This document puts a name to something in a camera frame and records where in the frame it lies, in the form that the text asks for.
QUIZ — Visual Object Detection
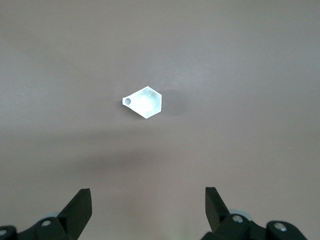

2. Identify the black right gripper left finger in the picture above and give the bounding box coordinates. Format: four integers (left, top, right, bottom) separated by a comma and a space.
0, 188, 93, 240

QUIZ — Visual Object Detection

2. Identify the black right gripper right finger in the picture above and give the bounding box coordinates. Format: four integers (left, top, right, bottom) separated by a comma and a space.
202, 186, 307, 240

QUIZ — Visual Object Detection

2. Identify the white faceted plastic cup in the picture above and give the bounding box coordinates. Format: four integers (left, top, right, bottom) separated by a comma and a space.
122, 85, 163, 119

